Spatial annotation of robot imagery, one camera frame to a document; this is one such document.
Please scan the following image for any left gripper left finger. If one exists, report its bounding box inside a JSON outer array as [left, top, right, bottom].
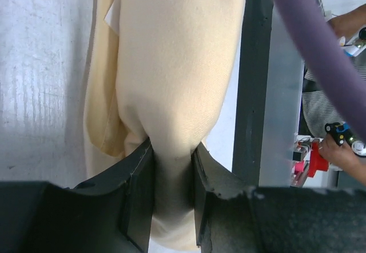
[[42, 140, 156, 253]]

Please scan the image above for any person's bare hand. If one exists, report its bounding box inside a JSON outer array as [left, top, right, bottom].
[[319, 135, 365, 181]]

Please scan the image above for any cream yellow t shirt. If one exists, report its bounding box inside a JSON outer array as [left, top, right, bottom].
[[83, 0, 245, 251]]

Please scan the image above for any red clamp fixture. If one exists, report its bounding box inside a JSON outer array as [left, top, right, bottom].
[[292, 137, 329, 186]]

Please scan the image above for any black handheld controller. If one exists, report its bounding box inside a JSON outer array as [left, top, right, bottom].
[[324, 122, 365, 158]]

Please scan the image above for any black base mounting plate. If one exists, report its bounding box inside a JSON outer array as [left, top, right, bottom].
[[232, 0, 273, 185]]

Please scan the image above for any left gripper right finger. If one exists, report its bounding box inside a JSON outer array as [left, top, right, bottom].
[[192, 143, 257, 253]]

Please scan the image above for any person in striped shirt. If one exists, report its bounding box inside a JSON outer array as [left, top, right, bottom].
[[299, 5, 365, 185]]

